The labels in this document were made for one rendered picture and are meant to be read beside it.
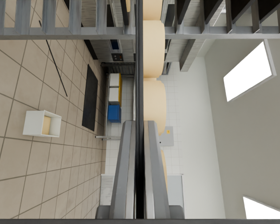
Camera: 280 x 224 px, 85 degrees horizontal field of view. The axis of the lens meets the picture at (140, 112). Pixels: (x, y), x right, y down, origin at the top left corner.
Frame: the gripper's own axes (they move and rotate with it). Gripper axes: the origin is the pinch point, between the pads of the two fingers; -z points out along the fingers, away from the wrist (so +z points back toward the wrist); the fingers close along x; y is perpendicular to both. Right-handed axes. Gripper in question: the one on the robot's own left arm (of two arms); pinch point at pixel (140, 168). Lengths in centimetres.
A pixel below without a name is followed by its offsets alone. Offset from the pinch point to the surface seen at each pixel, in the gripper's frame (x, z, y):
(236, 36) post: 34, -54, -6
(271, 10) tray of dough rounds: 40, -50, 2
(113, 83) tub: -66, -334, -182
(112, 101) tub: -67, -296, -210
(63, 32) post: -27, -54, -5
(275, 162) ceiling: 201, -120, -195
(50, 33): -31, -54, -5
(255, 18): 39, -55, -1
